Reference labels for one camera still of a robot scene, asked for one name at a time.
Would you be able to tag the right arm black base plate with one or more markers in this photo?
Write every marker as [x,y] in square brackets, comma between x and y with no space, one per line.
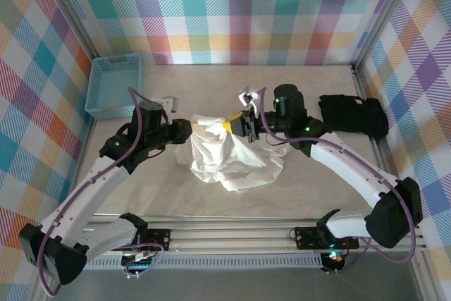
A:
[306,239]

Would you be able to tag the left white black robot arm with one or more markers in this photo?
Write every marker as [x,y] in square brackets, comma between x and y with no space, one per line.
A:
[81,202]

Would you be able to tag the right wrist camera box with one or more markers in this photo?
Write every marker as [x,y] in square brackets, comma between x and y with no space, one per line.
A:
[248,96]

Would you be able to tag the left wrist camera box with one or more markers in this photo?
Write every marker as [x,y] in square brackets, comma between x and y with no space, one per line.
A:
[169,103]

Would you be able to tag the aluminium frame post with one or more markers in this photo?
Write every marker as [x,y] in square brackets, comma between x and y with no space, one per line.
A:
[70,12]
[384,15]

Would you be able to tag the aluminium side rail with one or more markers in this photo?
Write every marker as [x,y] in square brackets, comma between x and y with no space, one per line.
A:
[84,149]
[378,153]

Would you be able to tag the white t-shirt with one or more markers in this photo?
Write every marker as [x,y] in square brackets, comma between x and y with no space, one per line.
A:
[225,160]

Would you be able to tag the black t-shirt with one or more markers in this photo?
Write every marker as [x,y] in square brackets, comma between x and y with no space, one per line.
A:
[352,116]

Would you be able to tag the aluminium mounting rail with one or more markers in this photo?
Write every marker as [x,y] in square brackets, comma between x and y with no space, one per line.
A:
[229,235]

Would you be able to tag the aluminium frame leg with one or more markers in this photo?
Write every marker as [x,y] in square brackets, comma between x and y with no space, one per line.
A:
[421,276]
[38,290]

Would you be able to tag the blue plastic basket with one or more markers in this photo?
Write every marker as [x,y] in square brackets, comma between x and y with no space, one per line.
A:
[112,82]

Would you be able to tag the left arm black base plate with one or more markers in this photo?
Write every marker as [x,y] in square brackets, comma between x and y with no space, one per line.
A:
[162,239]

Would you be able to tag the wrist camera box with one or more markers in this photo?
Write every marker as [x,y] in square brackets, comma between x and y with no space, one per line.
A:
[248,96]
[169,103]

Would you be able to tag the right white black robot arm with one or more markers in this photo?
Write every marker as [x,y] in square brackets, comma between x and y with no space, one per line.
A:
[352,167]

